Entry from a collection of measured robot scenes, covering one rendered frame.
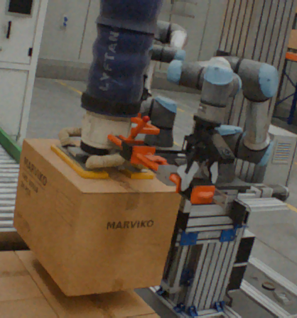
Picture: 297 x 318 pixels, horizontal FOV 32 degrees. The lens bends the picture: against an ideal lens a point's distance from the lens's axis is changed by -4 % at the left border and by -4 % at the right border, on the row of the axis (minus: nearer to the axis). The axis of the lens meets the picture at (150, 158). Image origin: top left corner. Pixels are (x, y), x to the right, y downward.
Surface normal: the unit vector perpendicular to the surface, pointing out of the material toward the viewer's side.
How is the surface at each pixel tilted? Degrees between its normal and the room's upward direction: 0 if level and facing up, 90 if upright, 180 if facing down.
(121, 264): 90
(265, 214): 90
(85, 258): 90
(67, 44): 90
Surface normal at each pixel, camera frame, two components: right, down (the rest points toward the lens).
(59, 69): 0.51, 0.32
